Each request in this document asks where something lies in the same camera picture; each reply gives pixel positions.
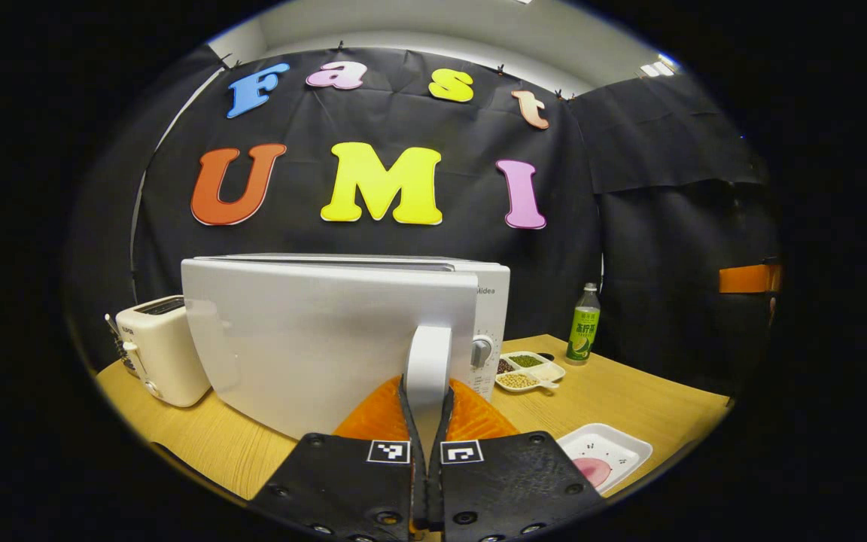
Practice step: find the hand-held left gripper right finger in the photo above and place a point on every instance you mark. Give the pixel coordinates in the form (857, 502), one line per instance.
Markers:
(509, 482)

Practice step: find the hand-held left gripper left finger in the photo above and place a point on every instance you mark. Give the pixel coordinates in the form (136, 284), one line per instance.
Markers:
(343, 482)

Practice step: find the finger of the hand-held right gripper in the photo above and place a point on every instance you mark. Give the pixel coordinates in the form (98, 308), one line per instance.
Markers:
(749, 278)

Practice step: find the white plate with pink food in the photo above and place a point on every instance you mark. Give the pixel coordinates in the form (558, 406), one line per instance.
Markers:
(614, 452)

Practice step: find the white microwave oven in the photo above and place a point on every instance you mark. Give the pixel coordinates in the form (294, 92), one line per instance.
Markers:
(313, 339)

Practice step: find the white divided dish of beans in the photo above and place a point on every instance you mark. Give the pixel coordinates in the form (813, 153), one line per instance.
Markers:
(531, 373)

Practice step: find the green drink bottle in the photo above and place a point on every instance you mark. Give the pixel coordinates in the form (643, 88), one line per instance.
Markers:
(582, 331)

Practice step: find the cream toaster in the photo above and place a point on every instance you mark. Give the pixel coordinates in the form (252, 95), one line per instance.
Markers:
(166, 354)

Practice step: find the small ceiling light panel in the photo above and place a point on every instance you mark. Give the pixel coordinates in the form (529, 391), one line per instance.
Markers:
(659, 68)

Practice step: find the black backdrop cloth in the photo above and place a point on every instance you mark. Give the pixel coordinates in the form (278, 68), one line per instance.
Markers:
(403, 113)

